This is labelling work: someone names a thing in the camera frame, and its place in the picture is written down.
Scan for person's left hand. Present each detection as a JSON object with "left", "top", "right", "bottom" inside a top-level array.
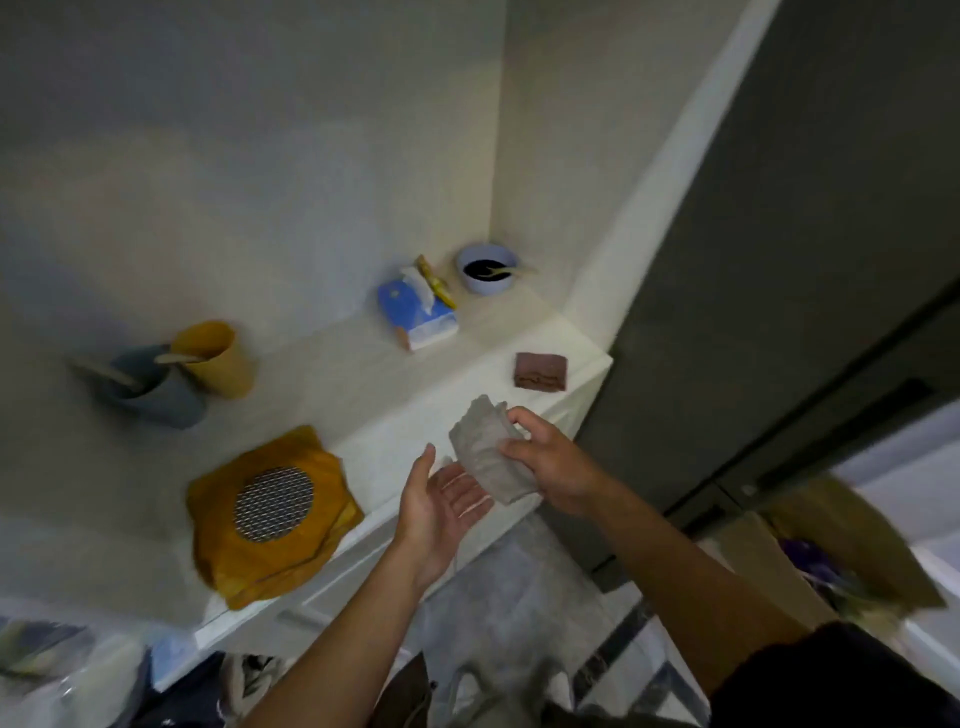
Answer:
[{"left": 389, "top": 442, "right": 496, "bottom": 595}]

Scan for person's right hand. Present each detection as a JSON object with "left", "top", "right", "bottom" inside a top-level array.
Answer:
[{"left": 498, "top": 405, "right": 616, "bottom": 520}]

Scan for grey cleaning cloth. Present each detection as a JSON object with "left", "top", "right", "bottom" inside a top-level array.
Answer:
[{"left": 448, "top": 394, "right": 541, "bottom": 506}]

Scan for stack of yellow coasters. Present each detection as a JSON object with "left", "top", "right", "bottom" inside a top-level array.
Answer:
[{"left": 185, "top": 424, "right": 367, "bottom": 613}]

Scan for person's left forearm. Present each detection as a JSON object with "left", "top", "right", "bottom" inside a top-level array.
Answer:
[{"left": 239, "top": 543, "right": 451, "bottom": 728}]

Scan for person's right forearm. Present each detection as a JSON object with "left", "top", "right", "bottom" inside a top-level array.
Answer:
[{"left": 583, "top": 479, "right": 811, "bottom": 695}]

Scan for person's brown vest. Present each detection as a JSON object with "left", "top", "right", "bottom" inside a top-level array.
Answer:
[{"left": 365, "top": 650, "right": 438, "bottom": 728}]

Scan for person's grey trousers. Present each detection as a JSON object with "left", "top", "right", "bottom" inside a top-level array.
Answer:
[{"left": 438, "top": 658, "right": 579, "bottom": 728}]

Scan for person's black shirt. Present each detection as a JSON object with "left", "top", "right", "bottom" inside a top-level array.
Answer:
[{"left": 708, "top": 620, "right": 960, "bottom": 728}]

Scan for small brown square pad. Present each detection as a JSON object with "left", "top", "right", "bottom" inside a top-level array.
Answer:
[{"left": 512, "top": 351, "right": 570, "bottom": 394}]

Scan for small blue bowl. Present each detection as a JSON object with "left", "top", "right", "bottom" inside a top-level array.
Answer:
[{"left": 454, "top": 242, "right": 523, "bottom": 297}]

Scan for blue tissue pack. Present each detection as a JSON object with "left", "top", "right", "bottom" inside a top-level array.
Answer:
[{"left": 376, "top": 266, "right": 460, "bottom": 354}]

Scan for open brown cardboard box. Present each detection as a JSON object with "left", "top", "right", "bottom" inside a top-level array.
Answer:
[{"left": 708, "top": 472, "right": 948, "bottom": 639}]

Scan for yellow wrapper strip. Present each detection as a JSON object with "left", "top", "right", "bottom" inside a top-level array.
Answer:
[{"left": 414, "top": 254, "right": 459, "bottom": 310}]

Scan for yellow cup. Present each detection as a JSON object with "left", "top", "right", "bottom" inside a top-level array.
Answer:
[{"left": 169, "top": 320, "right": 258, "bottom": 401}]

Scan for blue-grey cup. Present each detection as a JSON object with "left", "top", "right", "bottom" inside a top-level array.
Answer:
[{"left": 97, "top": 343, "right": 210, "bottom": 431}]

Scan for grey refrigerator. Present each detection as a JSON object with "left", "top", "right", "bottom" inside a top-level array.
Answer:
[{"left": 539, "top": 0, "right": 960, "bottom": 594}]

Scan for black bag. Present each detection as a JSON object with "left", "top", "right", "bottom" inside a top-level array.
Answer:
[{"left": 131, "top": 649, "right": 295, "bottom": 728}]

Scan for white cabinet with black handles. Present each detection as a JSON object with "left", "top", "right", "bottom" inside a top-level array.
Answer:
[{"left": 0, "top": 283, "right": 615, "bottom": 695}]

